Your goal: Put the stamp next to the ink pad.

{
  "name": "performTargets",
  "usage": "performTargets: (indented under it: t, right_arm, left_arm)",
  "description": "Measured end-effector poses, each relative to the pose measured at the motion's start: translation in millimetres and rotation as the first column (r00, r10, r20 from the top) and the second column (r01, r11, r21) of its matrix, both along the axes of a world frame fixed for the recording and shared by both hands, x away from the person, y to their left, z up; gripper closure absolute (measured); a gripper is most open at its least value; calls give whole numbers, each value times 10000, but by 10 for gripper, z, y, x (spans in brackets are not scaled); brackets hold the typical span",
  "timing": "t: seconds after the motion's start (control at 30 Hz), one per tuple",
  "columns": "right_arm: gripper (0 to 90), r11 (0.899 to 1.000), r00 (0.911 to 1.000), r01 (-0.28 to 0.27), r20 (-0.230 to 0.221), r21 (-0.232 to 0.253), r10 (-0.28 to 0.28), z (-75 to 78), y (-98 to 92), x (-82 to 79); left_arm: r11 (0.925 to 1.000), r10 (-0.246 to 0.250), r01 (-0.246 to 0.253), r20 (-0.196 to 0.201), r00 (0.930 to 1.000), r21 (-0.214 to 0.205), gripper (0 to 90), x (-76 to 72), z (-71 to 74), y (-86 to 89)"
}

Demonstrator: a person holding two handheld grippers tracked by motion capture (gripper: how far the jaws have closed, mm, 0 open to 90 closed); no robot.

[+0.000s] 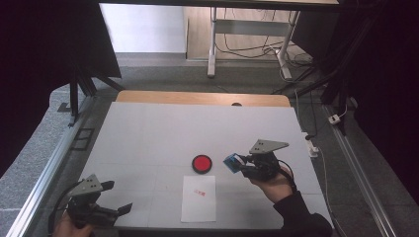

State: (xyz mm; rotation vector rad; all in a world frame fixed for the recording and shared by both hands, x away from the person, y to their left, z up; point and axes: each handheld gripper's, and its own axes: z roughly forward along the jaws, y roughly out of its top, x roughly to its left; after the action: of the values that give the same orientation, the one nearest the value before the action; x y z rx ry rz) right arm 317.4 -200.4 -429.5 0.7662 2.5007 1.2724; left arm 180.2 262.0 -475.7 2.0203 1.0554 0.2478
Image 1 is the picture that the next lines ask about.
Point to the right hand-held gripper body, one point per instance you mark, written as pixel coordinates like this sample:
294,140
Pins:
263,166

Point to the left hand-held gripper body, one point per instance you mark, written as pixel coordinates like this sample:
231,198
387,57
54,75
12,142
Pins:
84,205

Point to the blue stamp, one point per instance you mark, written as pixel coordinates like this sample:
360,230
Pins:
231,163

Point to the person's right hand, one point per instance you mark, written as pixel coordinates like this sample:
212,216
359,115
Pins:
276,189

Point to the person's left hand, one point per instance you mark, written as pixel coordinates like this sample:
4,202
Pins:
69,230

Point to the round red ink pad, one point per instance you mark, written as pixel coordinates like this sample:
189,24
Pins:
202,164

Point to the white power strip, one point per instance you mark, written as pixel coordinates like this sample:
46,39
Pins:
311,146

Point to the black tape floor marking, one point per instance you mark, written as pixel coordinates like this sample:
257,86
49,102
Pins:
83,138

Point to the white paper sheet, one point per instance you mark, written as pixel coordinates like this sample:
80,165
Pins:
198,207

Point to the white table mat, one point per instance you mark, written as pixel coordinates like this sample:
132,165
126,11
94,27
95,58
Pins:
164,131

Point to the small white adapter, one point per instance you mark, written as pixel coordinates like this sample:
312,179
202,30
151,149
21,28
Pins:
334,119

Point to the black tripod stand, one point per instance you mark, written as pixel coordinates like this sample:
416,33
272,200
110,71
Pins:
75,95

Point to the black metal stand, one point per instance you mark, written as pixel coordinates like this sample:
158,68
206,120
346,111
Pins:
339,75

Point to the black curtain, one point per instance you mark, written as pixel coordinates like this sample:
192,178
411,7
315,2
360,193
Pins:
39,49
392,82

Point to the white metal desk frame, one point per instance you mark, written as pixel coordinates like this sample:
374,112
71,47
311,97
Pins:
250,27

